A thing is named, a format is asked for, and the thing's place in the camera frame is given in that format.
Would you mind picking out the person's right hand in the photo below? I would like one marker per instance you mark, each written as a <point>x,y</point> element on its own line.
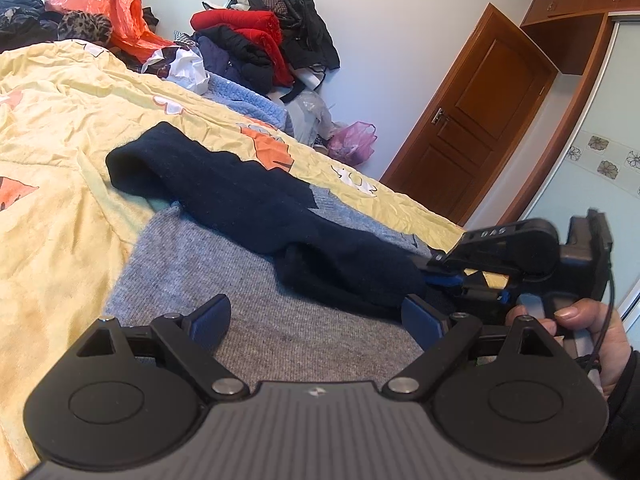
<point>607,330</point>

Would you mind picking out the red garment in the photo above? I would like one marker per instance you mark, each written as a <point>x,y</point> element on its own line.
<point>240,22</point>

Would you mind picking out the navy jacket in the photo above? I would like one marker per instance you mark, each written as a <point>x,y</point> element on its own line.
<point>235,57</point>

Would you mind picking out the black garment pile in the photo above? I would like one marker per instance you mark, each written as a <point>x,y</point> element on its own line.
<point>305,25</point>

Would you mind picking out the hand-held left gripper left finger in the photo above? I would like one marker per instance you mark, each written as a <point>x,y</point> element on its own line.
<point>210,319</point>

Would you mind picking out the flower print wardrobe door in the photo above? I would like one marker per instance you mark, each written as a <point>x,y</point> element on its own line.
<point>600,110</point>

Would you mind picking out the pale grey plastic bag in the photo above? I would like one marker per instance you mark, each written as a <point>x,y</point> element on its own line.
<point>312,110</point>

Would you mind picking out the grey and navy sweater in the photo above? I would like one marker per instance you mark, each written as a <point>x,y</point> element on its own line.
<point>280,325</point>

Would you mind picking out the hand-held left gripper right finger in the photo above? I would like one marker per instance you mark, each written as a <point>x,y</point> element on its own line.
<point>422,321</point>

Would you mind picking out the dark clothes heap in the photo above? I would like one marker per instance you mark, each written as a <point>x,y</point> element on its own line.
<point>22,17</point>

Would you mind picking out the person's right forearm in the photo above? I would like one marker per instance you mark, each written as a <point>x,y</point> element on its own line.
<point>622,420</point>

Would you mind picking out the leopard print fur garment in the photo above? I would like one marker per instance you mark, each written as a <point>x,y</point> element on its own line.
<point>85,25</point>

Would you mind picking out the yellow floral bedsheet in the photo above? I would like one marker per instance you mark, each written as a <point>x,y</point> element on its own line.
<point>60,125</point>

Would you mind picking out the blue fleece blanket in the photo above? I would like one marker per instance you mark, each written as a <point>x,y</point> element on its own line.
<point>250,102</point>

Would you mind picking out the white crumpled plastic bag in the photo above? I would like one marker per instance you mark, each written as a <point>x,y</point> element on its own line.
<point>180,67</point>

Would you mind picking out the brown wooden door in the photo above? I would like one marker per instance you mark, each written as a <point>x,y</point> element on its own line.
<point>480,105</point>

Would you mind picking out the pink plastic bag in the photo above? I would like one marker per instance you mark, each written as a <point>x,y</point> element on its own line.
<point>352,142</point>

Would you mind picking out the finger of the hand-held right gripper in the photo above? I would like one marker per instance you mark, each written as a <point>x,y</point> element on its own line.
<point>442,280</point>
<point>475,252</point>

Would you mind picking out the orange plastic bag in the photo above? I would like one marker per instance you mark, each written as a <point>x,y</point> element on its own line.
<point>100,5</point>

